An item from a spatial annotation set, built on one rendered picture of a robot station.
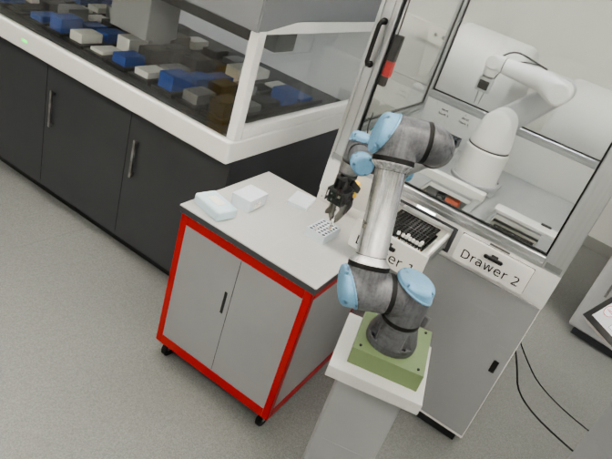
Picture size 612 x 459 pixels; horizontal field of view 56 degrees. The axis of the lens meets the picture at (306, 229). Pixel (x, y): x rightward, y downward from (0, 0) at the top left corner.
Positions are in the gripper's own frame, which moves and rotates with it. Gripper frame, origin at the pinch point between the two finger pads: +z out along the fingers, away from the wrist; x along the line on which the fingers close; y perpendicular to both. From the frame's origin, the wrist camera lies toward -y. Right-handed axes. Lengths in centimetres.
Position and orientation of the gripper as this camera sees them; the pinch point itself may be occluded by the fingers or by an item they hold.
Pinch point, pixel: (334, 218)
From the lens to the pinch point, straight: 219.2
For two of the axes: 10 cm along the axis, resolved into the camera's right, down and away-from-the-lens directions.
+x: 7.9, 4.8, -3.7
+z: -2.8, 8.3, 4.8
